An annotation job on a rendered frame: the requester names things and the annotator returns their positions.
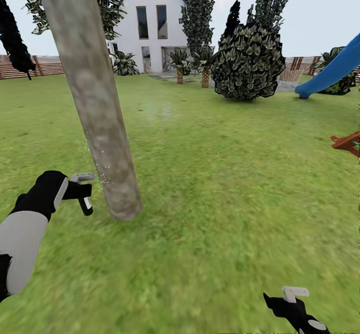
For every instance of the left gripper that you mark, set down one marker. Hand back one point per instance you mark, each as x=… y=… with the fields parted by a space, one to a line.
x=80 y=191

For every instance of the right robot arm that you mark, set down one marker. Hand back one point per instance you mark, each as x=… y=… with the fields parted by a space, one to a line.
x=292 y=308

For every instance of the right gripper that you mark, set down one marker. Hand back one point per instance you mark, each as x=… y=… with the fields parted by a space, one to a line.
x=284 y=309

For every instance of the pesticide atomizer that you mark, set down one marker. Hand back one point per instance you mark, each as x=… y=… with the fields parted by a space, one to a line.
x=86 y=206

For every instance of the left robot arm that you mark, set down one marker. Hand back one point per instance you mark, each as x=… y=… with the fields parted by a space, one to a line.
x=22 y=231

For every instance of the fixed window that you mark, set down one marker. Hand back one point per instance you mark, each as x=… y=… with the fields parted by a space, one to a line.
x=146 y=59

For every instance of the garden chair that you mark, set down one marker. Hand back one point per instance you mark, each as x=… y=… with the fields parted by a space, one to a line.
x=290 y=75

